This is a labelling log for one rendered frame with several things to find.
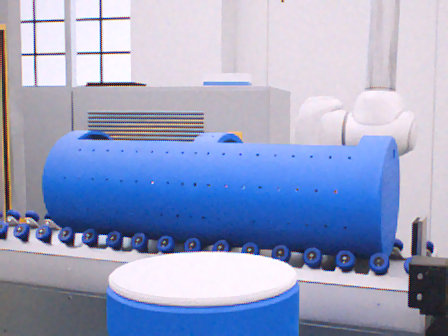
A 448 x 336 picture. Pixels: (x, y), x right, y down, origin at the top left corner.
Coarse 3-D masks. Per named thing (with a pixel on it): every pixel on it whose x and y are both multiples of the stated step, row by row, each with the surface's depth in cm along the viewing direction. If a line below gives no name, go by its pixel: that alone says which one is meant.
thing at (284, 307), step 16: (112, 304) 81; (128, 304) 78; (144, 304) 77; (240, 304) 77; (256, 304) 78; (272, 304) 79; (288, 304) 82; (112, 320) 81; (128, 320) 78; (144, 320) 76; (160, 320) 75; (176, 320) 75; (192, 320) 75; (208, 320) 75; (224, 320) 76; (240, 320) 76; (256, 320) 78; (272, 320) 79; (288, 320) 83
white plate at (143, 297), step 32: (160, 256) 98; (192, 256) 99; (224, 256) 99; (256, 256) 99; (128, 288) 79; (160, 288) 79; (192, 288) 79; (224, 288) 80; (256, 288) 80; (288, 288) 83
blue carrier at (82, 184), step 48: (96, 144) 150; (144, 144) 146; (192, 144) 142; (240, 144) 138; (288, 144) 134; (384, 144) 128; (48, 192) 150; (96, 192) 145; (144, 192) 141; (192, 192) 136; (240, 192) 133; (288, 192) 129; (384, 192) 127; (240, 240) 139; (288, 240) 134; (336, 240) 129; (384, 240) 129
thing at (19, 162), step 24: (0, 0) 205; (0, 24) 206; (0, 48) 207; (0, 72) 208; (0, 96) 209; (0, 120) 210; (0, 144) 211; (24, 168) 215; (24, 192) 215; (24, 216) 216
